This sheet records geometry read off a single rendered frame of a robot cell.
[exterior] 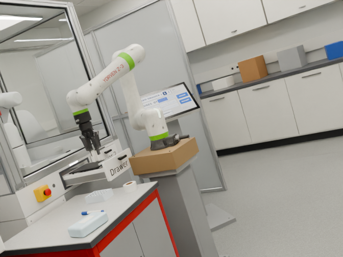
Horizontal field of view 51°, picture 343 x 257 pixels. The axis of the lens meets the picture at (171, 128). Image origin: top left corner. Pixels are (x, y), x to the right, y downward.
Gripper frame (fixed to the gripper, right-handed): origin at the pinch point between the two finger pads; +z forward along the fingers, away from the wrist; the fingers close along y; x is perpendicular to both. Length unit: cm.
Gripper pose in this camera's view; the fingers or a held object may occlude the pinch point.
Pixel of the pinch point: (96, 155)
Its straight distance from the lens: 215.9
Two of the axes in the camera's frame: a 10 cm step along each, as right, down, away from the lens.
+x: 3.9, -2.5, 8.9
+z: 3.1, 9.4, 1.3
